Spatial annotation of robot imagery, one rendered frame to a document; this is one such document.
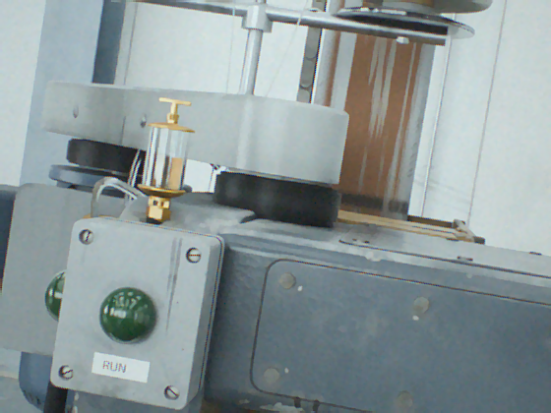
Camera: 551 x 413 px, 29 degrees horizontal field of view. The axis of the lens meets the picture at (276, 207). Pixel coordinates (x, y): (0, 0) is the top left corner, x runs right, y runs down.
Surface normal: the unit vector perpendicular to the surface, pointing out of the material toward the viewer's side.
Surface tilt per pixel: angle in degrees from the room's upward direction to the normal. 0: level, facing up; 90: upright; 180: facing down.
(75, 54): 90
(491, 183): 90
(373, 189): 90
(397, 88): 90
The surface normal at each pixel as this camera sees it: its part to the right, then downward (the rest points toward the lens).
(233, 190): -0.67, -0.07
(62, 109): -0.84, -0.11
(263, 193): -0.21, 0.02
